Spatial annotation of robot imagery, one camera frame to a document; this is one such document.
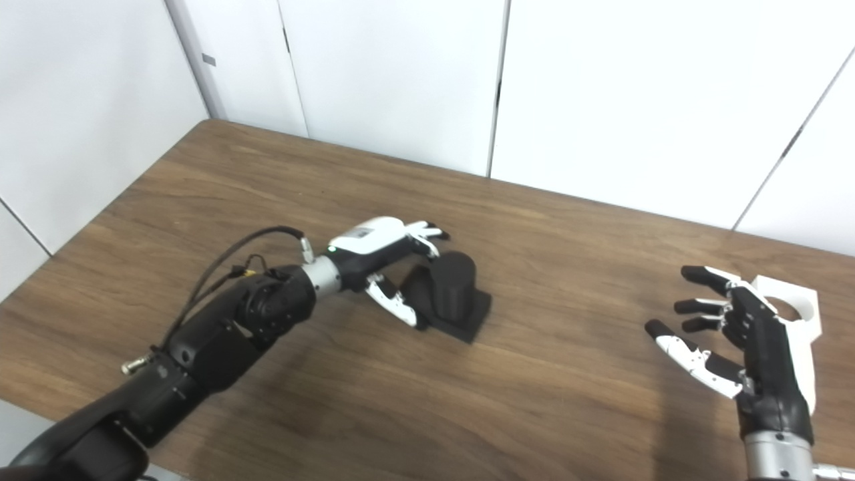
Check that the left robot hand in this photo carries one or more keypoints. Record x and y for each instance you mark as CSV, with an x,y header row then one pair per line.
x,y
367,237

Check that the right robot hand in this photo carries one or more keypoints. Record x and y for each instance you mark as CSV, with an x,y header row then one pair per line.
x,y
771,367

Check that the white square piece with hole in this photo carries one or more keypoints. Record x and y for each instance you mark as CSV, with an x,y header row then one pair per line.
x,y
808,314

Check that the black peg with square base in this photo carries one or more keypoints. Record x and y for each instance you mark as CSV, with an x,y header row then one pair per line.
x,y
454,287

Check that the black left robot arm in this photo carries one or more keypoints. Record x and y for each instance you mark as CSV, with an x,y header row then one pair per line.
x,y
200,347

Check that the small grey wall tag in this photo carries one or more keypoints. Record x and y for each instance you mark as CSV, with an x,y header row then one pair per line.
x,y
209,59

